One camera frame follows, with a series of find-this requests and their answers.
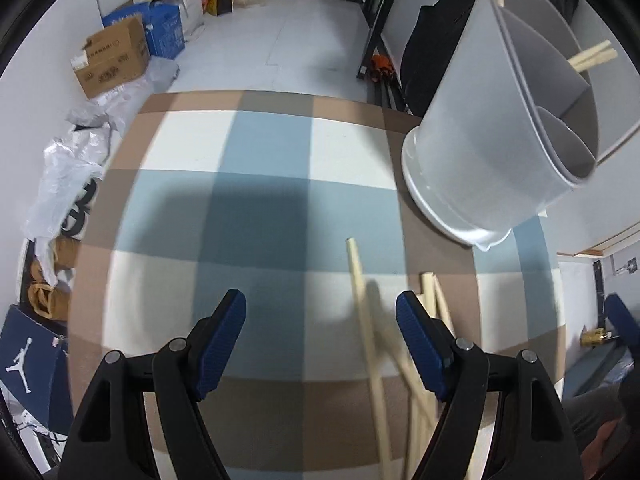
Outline wooden chopstick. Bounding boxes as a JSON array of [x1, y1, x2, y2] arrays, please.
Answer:
[[346, 237, 393, 479], [418, 272, 456, 335], [384, 274, 440, 480]]

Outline navy jordan shoe box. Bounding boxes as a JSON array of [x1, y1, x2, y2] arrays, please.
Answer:
[[1, 306, 74, 434]]

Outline wooden chopstick on mat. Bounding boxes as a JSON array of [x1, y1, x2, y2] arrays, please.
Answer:
[[384, 274, 440, 480], [418, 272, 456, 335]]

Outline brown shoe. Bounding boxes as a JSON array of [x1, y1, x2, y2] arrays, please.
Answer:
[[27, 259, 70, 322]]

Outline grey utensil holder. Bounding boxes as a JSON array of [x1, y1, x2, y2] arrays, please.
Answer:
[[400, 0, 600, 254]]

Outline white plastic bag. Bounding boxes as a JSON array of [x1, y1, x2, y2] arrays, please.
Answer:
[[24, 100, 138, 240]]

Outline checkered table mat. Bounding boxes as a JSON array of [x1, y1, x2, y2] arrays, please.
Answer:
[[70, 91, 565, 479]]

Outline black backpack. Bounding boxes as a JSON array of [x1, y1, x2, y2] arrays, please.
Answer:
[[400, 0, 475, 117]]

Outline black tripod stand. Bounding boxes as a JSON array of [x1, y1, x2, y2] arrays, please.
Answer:
[[357, 0, 407, 112]]

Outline grey mailer bag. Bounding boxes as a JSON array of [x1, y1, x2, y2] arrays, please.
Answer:
[[144, 56, 180, 93]]

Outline brown cardboard box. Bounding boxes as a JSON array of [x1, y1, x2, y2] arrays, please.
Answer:
[[70, 14, 150, 99]]

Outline blue cardboard box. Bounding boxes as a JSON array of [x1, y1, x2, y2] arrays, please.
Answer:
[[102, 2, 184, 60]]

